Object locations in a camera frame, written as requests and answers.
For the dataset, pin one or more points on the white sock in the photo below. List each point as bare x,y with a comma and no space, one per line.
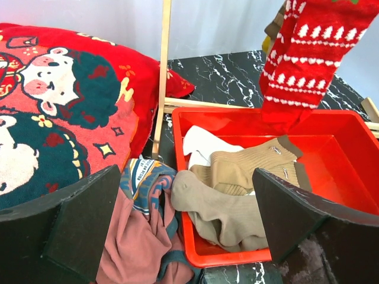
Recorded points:
200,144

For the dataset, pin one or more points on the red christmas sock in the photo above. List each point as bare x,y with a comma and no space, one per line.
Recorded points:
308,50

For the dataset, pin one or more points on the brown hanging sock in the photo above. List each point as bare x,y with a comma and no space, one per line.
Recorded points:
275,25

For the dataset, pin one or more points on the red cartoon bear pillow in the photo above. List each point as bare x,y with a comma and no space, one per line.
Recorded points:
71,105

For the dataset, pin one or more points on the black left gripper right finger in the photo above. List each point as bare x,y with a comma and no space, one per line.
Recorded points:
312,239

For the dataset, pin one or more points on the tan sock brown cuff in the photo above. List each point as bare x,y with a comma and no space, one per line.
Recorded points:
296,174
271,153

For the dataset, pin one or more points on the red plastic bin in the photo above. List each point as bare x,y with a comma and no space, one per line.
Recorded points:
340,155

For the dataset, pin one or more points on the taupe ribbed sock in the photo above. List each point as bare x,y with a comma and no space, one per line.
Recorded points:
232,222

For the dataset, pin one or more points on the pink and teal garment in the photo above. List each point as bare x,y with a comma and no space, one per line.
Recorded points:
144,243

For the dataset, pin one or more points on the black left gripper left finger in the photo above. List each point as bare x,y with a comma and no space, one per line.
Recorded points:
60,237

